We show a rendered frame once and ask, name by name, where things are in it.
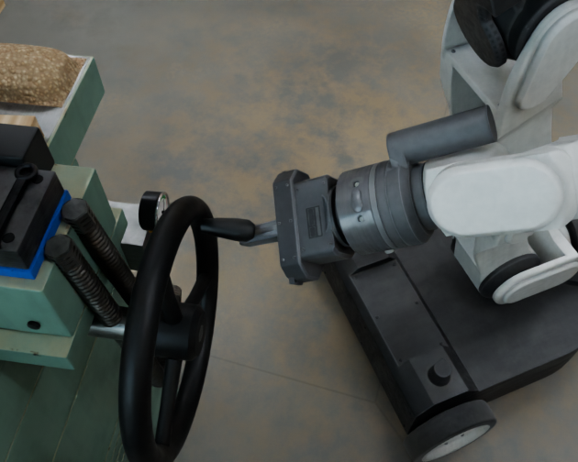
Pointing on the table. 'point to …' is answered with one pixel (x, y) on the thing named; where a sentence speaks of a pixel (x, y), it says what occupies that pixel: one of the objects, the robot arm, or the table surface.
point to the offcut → (17, 120)
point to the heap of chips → (27, 74)
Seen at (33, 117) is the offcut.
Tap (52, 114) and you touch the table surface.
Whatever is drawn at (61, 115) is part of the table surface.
